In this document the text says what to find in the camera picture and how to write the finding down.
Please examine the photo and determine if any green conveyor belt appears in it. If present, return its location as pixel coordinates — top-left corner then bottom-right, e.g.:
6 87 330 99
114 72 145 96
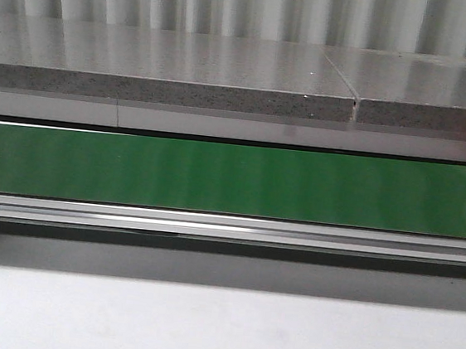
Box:
0 124 466 239

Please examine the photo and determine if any grey stone countertop slab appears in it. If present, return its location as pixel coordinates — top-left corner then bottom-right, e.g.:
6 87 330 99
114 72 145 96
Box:
0 13 354 122

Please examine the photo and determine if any white pleated curtain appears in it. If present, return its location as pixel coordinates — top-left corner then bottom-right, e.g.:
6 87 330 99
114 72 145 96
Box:
0 0 466 57

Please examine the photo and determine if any aluminium conveyor side rail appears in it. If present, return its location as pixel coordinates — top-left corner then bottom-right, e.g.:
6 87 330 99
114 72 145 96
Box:
0 192 466 266

